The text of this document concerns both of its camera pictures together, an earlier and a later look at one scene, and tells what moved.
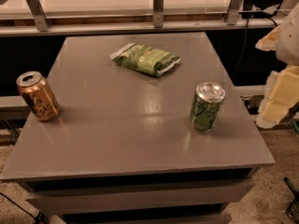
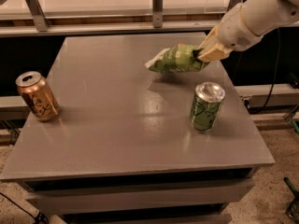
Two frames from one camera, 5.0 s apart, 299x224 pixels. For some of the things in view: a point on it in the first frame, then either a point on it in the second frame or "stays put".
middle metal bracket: x=158 y=6 stays put
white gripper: x=289 y=44 → x=234 y=32
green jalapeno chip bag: x=145 y=59 → x=178 y=59
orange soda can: x=38 y=96 stays put
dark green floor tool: x=292 y=210 stays put
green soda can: x=206 y=105 stays put
